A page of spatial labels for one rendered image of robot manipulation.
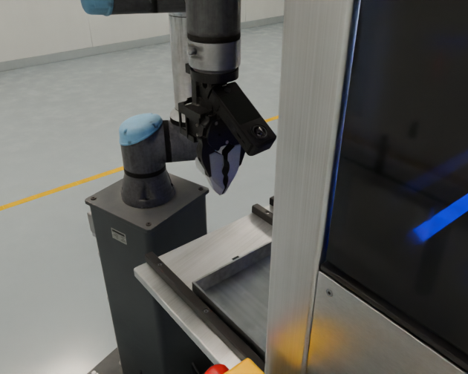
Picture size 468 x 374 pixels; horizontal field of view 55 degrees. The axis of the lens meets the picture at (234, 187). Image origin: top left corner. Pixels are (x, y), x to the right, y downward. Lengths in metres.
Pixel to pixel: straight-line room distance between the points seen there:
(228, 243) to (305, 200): 0.59
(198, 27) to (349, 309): 0.40
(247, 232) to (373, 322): 0.63
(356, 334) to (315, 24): 0.27
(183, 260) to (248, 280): 0.14
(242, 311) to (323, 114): 0.53
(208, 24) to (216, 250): 0.50
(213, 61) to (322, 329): 0.38
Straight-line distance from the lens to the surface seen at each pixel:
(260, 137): 0.63
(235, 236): 1.00
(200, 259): 0.94
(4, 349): 2.12
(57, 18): 5.85
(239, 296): 0.86
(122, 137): 1.22
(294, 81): 0.37
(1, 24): 5.69
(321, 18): 0.35
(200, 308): 0.81
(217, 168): 0.72
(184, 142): 1.20
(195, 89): 0.71
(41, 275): 2.40
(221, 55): 0.64
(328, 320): 0.46
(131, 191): 1.27
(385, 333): 0.41
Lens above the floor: 1.48
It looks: 31 degrees down
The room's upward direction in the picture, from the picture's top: straight up
